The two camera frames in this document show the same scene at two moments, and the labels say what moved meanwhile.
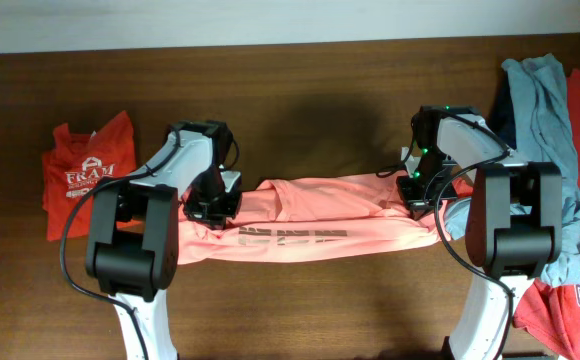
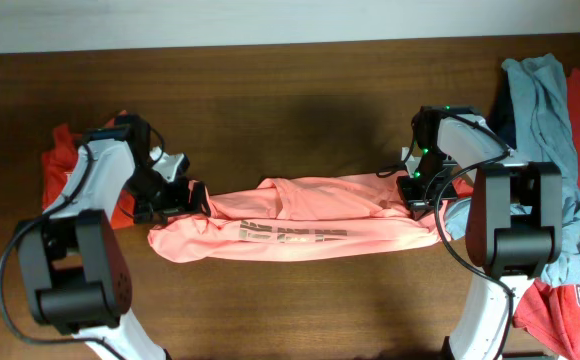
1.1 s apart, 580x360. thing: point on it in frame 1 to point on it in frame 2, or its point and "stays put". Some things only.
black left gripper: [216, 220] to [177, 204]
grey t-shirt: [544, 136] stays put
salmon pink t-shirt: [296, 218] stays put
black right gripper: [417, 202] stays put
